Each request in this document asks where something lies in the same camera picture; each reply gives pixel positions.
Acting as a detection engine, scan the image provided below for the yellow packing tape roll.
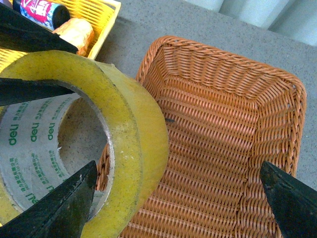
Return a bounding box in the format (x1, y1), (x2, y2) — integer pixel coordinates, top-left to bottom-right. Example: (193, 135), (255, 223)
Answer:
(0, 51), (169, 238)

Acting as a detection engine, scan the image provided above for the brown wicker basket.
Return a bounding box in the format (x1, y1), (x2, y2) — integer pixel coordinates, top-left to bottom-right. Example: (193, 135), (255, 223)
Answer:
(95, 35), (308, 238)

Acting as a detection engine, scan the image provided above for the toy bread piece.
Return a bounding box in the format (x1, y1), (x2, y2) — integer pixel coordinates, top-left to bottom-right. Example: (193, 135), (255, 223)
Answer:
(53, 18), (95, 56)

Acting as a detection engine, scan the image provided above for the small pink drink can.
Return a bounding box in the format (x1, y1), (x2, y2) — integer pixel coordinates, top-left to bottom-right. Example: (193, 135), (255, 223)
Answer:
(12, 0), (70, 31)

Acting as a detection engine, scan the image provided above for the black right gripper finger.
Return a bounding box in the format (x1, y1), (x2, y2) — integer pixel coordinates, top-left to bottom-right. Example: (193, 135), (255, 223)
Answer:
(0, 78), (74, 106)
(0, 161), (97, 238)
(260, 161), (317, 238)
(0, 3), (78, 54)

